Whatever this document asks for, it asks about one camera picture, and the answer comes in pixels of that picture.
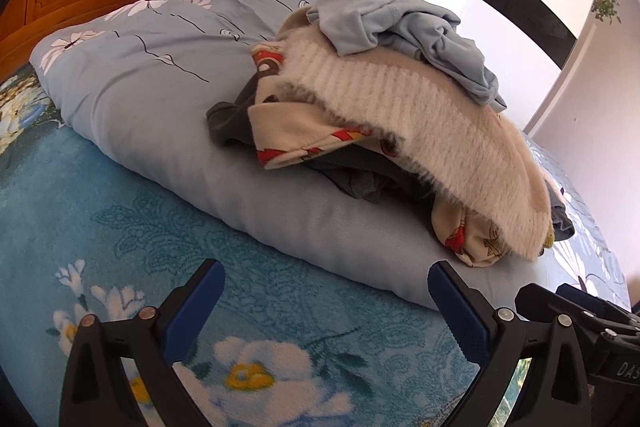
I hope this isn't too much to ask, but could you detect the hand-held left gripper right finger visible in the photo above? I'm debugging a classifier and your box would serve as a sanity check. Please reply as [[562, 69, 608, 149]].
[[427, 260, 593, 427]]

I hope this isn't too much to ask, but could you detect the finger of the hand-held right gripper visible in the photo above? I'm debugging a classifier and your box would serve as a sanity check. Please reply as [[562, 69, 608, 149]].
[[556, 283, 638, 324], [515, 283, 568, 323]]

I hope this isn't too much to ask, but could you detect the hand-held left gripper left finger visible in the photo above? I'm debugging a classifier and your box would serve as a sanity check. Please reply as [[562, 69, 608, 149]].
[[60, 258, 226, 427]]

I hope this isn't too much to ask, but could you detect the light blue sweatshirt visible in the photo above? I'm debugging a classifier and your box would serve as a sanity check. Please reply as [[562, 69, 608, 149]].
[[306, 0, 507, 112]]

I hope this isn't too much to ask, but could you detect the teal floral blanket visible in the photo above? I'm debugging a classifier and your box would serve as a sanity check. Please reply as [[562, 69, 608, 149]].
[[0, 62, 531, 427]]

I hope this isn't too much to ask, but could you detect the dark grey garment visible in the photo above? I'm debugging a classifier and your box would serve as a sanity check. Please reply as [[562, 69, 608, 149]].
[[206, 74, 436, 208]]

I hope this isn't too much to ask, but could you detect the cream cartoon-print garment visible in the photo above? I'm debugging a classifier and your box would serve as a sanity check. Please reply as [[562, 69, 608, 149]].
[[250, 44, 506, 268]]

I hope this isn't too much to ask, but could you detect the white fuzzy sweater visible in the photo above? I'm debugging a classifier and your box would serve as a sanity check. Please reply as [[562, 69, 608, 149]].
[[277, 14, 556, 260]]

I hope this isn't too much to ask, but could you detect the white and black wardrobe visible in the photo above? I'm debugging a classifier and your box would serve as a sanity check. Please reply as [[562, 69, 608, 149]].
[[250, 0, 613, 130]]

